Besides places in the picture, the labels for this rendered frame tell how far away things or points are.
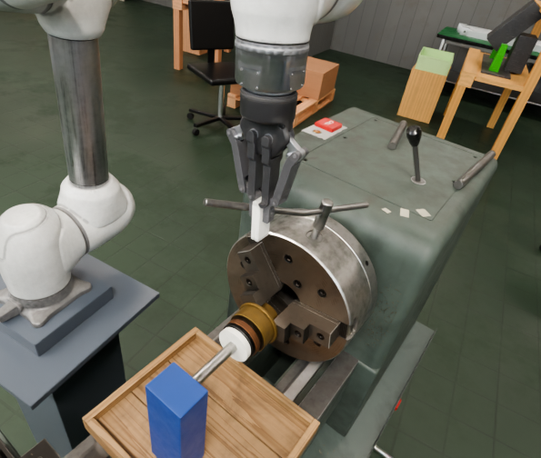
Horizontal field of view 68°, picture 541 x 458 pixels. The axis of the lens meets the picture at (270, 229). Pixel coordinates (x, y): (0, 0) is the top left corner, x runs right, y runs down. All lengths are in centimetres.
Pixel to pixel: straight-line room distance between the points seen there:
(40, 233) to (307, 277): 65
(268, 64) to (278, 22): 4
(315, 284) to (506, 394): 180
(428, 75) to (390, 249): 463
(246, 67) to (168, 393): 48
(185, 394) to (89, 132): 67
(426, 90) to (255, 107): 496
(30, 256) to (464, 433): 188
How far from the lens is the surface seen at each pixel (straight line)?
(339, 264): 76
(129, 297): 131
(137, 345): 213
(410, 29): 798
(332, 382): 102
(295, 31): 50
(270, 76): 50
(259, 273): 79
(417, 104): 549
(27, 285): 117
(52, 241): 111
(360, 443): 135
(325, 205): 72
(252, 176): 59
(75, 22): 97
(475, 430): 225
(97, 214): 118
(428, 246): 84
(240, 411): 92
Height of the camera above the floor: 170
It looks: 37 degrees down
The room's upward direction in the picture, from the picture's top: 9 degrees clockwise
